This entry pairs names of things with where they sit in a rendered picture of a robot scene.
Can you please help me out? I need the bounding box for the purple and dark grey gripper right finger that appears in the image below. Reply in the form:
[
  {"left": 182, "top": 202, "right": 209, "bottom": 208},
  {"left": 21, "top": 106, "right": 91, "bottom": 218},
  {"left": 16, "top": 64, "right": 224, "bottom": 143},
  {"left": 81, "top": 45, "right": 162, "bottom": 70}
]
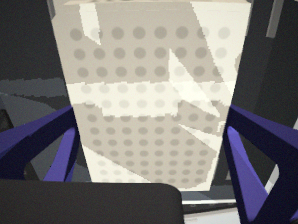
[{"left": 222, "top": 104, "right": 298, "bottom": 224}]

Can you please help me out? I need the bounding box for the light grey square plate with rg label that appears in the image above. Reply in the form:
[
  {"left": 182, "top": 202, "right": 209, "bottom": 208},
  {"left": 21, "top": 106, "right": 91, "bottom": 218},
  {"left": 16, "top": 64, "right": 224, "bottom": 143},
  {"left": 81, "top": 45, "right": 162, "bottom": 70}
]
[{"left": 184, "top": 207, "right": 240, "bottom": 224}]

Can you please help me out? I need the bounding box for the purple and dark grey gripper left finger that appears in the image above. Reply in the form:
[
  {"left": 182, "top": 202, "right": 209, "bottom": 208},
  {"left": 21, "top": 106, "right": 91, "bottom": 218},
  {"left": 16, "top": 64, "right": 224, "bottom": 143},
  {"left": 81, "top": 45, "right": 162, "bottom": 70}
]
[{"left": 0, "top": 105, "right": 80, "bottom": 182}]

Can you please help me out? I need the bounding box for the white well plate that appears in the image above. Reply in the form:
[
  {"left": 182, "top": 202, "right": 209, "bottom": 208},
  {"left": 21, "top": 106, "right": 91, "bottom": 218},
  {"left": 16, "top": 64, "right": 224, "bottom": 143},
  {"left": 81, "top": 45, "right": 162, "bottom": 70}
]
[{"left": 52, "top": 0, "right": 251, "bottom": 191}]

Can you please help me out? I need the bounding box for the dark grey perforated base plate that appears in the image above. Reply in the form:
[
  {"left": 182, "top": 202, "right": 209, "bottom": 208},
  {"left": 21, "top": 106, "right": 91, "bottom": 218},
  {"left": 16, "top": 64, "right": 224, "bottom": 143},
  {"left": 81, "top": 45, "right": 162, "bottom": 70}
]
[{"left": 0, "top": 109, "right": 237, "bottom": 215}]

